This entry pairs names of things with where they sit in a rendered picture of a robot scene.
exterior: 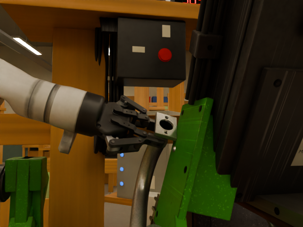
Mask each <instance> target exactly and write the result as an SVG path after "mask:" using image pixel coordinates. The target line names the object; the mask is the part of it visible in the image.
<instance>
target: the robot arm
mask: <svg viewBox="0 0 303 227"><path fill-rule="evenodd" d="M4 100H6V101H7V102H8V103H9V105H10V106H11V108H12V110H13V111H14V112H15V113H16V114H17V115H20V116H22V117H25V118H29V119H33V120H36V121H40V122H43V123H47V124H50V125H52V126H54V127H57V128H60V129H64V133H63V136H62V139H61V141H60V144H59V147H58V150H59V152H61V153H64V154H69V152H70V150H71V147H72V145H73V142H74V140H75V137H76V135H77V133H78V134H82V135H86V136H90V137H93V136H94V135H96V136H99V137H100V138H102V139H103V140H105V141H106V144H107V149H106V152H107V153H108V154H120V153H130V152H138V151H139V150H140V148H141V146H142V145H150V146H154V147H156V148H165V146H166V144H167V143H168V139H165V138H162V137H158V136H155V135H154V133H150V132H149V133H147V132H146V131H143V130H141V129H138V128H136V127H139V128H145V127H146V128H147V130H150V131H153V132H154V126H155V119H152V118H149V116H148V115H147V110H146V109H145V108H144V107H142V106H141V105H139V104H137V103H136V102H134V101H133V100H131V99H129V98H128V97H126V96H124V95H122V96H121V98H120V100H119V101H118V102H106V101H105V98H104V97H103V96H101V95H97V94H94V93H91V92H88V91H84V90H80V89H77V88H74V87H70V86H63V85H59V84H55V83H52V82H48V81H45V80H41V79H38V78H34V77H32V76H31V75H29V74H27V73H26V72H24V71H23V70H21V69H19V68H17V67H15V66H13V65H11V64H10V63H8V62H6V61H4V60H2V59H0V106H1V105H2V104H3V102H4ZM135 109H136V110H137V111H139V112H140V113H138V112H137V111H135ZM136 120H139V121H136ZM128 130H129V134H127V133H128ZM134 134H135V135H137V136H139V137H137V136H134Z"/></svg>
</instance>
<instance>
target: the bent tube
mask: <svg viewBox="0 0 303 227"><path fill-rule="evenodd" d="M153 133H154V135H155V136H158V137H162V138H165V139H169V140H172V141H176V139H177V118H176V117H172V116H169V115H166V114H162V113H159V112H156V115H155V126H154V132H153ZM163 149H164V148H156V147H154V146H150V145H148V146H147V148H146V150H145V153H144V156H143V158H142V162H141V165H140V168H139V171H138V176H137V180H136V184H135V188H134V193H133V201H132V208H131V217H130V225H129V227H147V206H148V197H149V191H150V186H151V181H152V177H153V173H154V170H155V167H156V164H157V161H158V159H159V156H160V154H161V152H162V151H163Z"/></svg>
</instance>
